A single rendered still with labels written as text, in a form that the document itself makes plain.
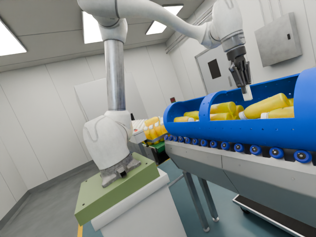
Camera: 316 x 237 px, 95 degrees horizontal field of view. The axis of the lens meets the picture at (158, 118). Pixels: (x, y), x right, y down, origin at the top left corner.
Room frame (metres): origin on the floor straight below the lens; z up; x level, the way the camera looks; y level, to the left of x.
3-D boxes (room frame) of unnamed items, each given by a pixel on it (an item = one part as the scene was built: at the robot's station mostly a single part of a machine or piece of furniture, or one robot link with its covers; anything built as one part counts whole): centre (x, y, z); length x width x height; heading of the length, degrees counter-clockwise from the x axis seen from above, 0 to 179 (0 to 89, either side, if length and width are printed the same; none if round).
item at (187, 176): (1.21, -0.07, 0.31); 0.06 x 0.06 x 0.63; 27
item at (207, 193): (1.27, -0.20, 0.31); 0.06 x 0.06 x 0.63; 27
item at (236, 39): (0.66, -0.43, 1.43); 0.09 x 0.09 x 0.06
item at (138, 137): (1.35, 0.25, 1.05); 0.20 x 0.10 x 0.10; 27
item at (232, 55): (0.66, -0.43, 1.35); 0.08 x 0.07 x 0.09; 117
